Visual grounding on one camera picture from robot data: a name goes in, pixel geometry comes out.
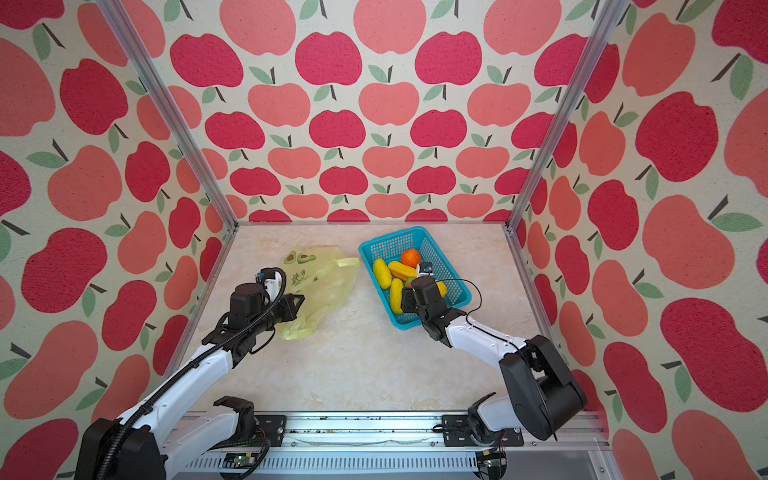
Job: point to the yellow plastic bag with fruit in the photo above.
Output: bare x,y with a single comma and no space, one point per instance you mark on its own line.
325,276

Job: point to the yellow lemon fruit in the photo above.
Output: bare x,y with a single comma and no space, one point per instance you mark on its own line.
382,274

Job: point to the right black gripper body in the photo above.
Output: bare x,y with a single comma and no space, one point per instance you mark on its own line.
410,304

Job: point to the orange fruit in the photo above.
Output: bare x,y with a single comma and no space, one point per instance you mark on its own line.
411,258

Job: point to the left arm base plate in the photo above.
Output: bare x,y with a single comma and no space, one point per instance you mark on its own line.
270,431

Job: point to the aluminium frame post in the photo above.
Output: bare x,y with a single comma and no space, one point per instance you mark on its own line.
128,37
574,92

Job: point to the yellow banana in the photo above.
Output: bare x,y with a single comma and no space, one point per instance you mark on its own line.
396,296
402,271

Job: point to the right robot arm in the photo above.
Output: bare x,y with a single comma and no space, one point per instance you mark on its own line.
542,392

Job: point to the turquoise plastic basket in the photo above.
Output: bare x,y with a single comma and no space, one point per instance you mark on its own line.
389,248

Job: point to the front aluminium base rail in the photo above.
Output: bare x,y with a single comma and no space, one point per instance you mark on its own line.
399,444

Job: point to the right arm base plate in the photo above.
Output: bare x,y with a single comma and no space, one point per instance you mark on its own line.
464,431

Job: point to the left aluminium frame post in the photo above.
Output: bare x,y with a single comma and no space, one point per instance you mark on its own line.
128,37

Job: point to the right aluminium frame post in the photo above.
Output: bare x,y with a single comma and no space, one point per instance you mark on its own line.
574,92

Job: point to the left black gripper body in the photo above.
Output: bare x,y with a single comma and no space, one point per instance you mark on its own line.
284,310

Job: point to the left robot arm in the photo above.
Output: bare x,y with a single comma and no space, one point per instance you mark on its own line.
146,441

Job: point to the yellow red peach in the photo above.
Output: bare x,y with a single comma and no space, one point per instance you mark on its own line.
442,289

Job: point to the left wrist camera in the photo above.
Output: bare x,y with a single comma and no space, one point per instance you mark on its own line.
272,279

